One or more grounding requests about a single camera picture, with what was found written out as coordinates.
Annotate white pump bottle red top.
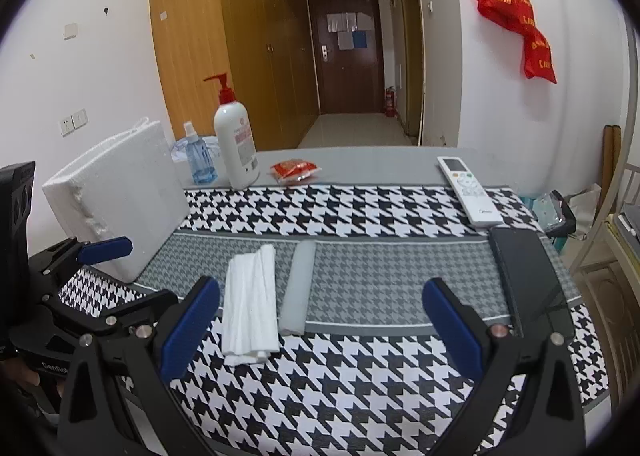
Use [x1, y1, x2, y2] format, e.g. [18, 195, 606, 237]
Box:
[203, 73, 259, 191]

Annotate blue spray bottle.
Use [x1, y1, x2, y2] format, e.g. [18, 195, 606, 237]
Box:
[182, 122, 218, 185]

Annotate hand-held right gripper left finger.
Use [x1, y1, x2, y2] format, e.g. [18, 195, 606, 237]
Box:
[56, 276, 222, 456]

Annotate houndstooth tablecloth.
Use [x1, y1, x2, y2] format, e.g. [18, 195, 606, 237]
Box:
[57, 146, 613, 456]

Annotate wooden side door frame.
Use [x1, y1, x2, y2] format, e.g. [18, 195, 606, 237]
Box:
[397, 0, 426, 144]

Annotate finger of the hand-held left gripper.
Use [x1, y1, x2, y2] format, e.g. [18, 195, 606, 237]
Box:
[27, 237, 133, 287]
[42, 288, 178, 337]

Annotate dark brown door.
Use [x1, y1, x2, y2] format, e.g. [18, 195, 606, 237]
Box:
[306, 0, 383, 115]

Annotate wooden bed frame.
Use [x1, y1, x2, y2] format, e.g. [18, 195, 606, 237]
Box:
[572, 136, 640, 387]

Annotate white foam box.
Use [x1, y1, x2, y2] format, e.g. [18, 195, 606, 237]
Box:
[41, 120, 190, 284]

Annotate red snack packet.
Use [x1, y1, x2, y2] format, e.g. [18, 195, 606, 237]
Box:
[271, 159, 319, 183]

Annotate white remote control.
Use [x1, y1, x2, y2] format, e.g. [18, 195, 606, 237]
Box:
[437, 156, 503, 228]

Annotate wooden wardrobe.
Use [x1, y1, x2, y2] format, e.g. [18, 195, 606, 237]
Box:
[148, 0, 321, 151]

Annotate black smartphone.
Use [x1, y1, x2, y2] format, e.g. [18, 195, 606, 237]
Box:
[487, 227, 576, 341]

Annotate white towel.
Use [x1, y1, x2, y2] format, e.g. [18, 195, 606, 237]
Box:
[221, 244, 281, 368]

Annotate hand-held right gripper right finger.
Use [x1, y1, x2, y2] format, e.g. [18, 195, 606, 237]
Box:
[421, 278, 587, 456]

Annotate red plastic bag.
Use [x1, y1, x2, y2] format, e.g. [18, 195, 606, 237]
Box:
[474, 0, 557, 85]

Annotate taped paper notices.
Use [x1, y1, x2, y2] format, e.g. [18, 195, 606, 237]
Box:
[327, 12, 373, 50]

